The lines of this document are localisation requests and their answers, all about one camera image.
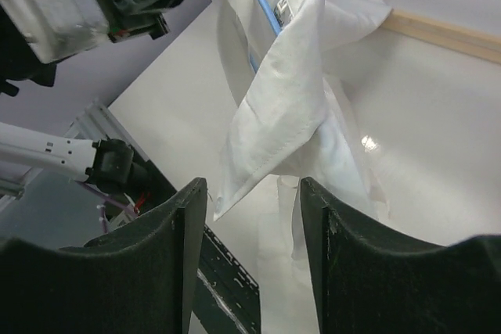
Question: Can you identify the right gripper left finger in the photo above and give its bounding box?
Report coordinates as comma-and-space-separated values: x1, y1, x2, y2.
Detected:
1, 178, 207, 333

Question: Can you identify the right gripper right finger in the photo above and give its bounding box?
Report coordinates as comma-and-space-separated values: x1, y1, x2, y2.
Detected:
300, 178, 500, 333

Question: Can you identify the white shirt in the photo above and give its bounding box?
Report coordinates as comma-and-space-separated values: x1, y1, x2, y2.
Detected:
214, 0, 391, 333

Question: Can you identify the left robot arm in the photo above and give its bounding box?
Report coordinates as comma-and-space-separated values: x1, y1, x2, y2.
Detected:
1, 0, 184, 199

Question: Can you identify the wooden clothes rack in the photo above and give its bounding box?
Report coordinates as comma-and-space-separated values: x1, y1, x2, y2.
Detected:
380, 9, 500, 64

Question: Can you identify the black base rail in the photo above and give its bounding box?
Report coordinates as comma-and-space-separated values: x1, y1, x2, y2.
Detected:
193, 226, 261, 333

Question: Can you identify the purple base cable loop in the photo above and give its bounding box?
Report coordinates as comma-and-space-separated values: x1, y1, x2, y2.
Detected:
80, 181, 138, 233

